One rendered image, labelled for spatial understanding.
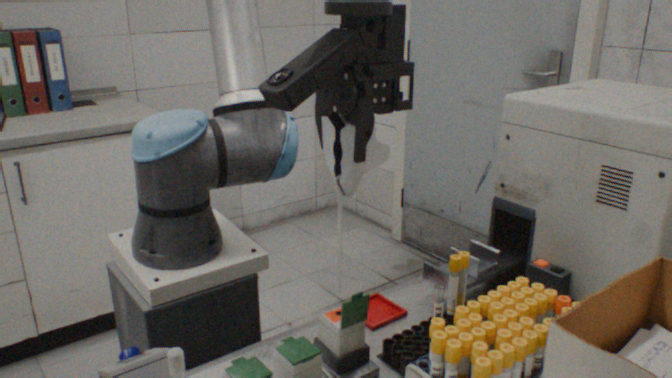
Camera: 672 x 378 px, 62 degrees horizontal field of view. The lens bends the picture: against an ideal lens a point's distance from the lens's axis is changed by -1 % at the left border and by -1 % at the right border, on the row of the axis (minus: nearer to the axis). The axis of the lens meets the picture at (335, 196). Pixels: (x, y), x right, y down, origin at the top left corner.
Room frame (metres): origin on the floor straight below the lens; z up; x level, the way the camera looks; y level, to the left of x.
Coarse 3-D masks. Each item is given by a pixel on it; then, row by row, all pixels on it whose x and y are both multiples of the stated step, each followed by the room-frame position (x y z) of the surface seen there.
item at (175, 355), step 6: (174, 348) 0.40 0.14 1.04; (180, 348) 0.41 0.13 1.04; (168, 354) 0.40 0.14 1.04; (174, 354) 0.40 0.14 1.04; (180, 354) 0.40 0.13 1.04; (168, 360) 0.40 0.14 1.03; (174, 360) 0.40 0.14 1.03; (180, 360) 0.40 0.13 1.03; (174, 366) 0.40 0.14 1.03; (180, 366) 0.40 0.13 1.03; (174, 372) 0.40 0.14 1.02; (180, 372) 0.40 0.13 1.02
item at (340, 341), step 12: (336, 312) 0.60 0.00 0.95; (324, 324) 0.59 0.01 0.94; (336, 324) 0.58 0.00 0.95; (360, 324) 0.59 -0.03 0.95; (324, 336) 0.59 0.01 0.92; (336, 336) 0.57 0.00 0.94; (348, 336) 0.58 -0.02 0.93; (360, 336) 0.59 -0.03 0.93; (336, 348) 0.57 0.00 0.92; (348, 348) 0.58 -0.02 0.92
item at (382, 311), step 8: (376, 296) 0.76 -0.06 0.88; (384, 296) 0.76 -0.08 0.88; (376, 304) 0.74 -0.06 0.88; (384, 304) 0.74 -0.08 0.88; (392, 304) 0.74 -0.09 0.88; (368, 312) 0.72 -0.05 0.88; (376, 312) 0.72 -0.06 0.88; (384, 312) 0.72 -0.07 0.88; (392, 312) 0.72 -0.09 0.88; (400, 312) 0.71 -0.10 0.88; (368, 320) 0.70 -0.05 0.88; (376, 320) 0.70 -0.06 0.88; (384, 320) 0.69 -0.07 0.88; (392, 320) 0.70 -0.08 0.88; (376, 328) 0.68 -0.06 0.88
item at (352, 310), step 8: (352, 296) 0.57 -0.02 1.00; (360, 296) 0.57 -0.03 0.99; (368, 296) 0.58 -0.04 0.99; (344, 304) 0.56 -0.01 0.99; (352, 304) 0.57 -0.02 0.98; (360, 304) 0.58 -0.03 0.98; (368, 304) 0.58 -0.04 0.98; (344, 312) 0.56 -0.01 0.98; (352, 312) 0.57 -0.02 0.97; (360, 312) 0.58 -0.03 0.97; (344, 320) 0.57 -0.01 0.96; (352, 320) 0.57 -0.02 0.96; (360, 320) 0.58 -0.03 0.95
